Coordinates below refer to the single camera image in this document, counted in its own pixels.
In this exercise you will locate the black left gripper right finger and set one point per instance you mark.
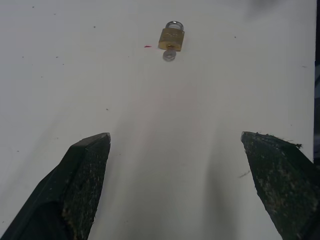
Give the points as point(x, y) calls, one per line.
point(282, 185)

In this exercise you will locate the brass padlock with steel shackle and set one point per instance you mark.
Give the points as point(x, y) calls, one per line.
point(172, 37)

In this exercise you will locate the small silver key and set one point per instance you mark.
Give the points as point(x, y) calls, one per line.
point(169, 55)

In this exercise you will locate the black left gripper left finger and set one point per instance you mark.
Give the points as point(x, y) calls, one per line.
point(75, 190)

